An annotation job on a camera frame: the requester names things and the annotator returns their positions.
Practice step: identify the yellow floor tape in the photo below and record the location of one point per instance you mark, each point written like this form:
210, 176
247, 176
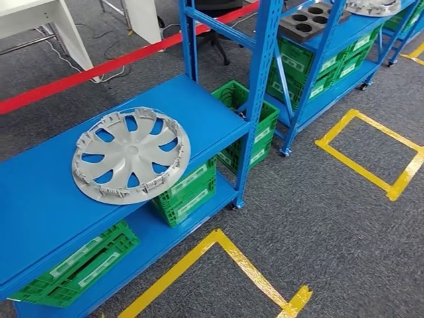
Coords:
351, 164
414, 53
231, 251

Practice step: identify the black office chair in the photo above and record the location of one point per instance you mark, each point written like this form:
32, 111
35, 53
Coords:
219, 4

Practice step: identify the open green plastic crate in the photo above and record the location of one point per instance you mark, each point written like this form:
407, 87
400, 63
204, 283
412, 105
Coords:
270, 120

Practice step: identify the black foam tray with holes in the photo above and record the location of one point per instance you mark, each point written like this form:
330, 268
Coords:
311, 22

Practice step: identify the long red barrier belt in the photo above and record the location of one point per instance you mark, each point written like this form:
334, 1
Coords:
99, 68

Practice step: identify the blue neighbouring shelf rack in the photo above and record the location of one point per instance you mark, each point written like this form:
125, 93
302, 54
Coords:
334, 103

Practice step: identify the white desk panel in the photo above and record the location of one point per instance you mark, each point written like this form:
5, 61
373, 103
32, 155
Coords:
142, 19

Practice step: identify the blue metal shelf rack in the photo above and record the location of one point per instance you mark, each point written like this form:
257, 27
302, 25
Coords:
402, 36
50, 197

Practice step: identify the white table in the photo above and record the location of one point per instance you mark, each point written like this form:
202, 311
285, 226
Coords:
19, 13

